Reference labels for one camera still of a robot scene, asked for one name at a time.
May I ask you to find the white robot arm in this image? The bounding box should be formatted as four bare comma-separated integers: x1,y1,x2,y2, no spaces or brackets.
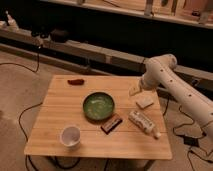
129,54,213,141

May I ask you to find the green ceramic bowl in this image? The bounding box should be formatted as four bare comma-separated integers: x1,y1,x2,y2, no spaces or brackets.
83,92,115,121

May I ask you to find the brown chocolate bar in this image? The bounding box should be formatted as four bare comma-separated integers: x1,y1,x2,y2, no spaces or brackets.
101,115,122,134

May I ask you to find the white plastic bottle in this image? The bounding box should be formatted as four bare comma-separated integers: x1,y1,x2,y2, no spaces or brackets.
128,110,161,139

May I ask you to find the red brown sausage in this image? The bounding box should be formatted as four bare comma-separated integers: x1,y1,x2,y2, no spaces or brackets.
67,79,84,85

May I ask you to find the wooden table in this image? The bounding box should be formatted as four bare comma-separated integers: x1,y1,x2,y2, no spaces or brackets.
24,75,172,160

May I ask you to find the black power adapter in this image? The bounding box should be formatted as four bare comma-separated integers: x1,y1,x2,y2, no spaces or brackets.
184,137,199,147

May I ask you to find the white plastic cup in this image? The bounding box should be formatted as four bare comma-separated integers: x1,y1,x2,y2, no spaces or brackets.
60,125,80,147

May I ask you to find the black device on ledge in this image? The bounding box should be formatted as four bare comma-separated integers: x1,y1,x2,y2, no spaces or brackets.
50,29,69,43

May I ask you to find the black floor cable right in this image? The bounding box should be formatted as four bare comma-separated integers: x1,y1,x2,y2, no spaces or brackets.
162,98,213,171

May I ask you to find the black floor cable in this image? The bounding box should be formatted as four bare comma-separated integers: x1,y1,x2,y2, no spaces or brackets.
162,98,213,171
0,44,44,171

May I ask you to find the black floor cable left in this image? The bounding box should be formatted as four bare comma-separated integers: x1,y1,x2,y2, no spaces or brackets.
0,44,44,171

